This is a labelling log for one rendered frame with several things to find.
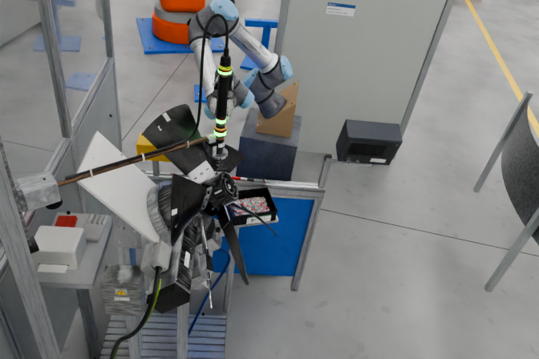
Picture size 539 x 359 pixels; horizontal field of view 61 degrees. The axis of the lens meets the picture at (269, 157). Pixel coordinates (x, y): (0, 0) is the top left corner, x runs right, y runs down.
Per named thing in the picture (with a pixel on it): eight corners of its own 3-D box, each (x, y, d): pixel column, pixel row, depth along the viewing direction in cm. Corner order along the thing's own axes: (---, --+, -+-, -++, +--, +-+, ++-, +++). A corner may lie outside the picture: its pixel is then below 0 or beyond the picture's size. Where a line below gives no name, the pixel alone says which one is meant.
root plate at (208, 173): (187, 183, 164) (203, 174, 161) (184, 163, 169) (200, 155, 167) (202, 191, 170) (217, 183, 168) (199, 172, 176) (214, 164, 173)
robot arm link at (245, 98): (237, 105, 196) (220, 87, 190) (257, 93, 190) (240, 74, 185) (234, 116, 190) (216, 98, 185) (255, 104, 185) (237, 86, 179)
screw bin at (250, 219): (231, 227, 209) (233, 217, 204) (223, 202, 221) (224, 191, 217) (276, 221, 216) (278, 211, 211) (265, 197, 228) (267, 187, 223)
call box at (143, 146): (136, 162, 212) (135, 143, 206) (140, 149, 220) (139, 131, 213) (172, 164, 214) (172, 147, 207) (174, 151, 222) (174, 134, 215)
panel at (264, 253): (156, 269, 268) (153, 186, 228) (156, 268, 269) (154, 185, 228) (293, 276, 277) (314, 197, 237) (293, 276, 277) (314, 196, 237)
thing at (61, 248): (29, 276, 170) (22, 256, 163) (44, 243, 182) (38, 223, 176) (75, 278, 172) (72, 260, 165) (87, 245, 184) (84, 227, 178)
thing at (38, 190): (24, 215, 130) (18, 193, 125) (17, 200, 134) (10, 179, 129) (61, 203, 136) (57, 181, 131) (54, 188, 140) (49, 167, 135)
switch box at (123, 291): (105, 315, 187) (99, 282, 174) (110, 296, 194) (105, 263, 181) (142, 316, 189) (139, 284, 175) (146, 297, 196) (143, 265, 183)
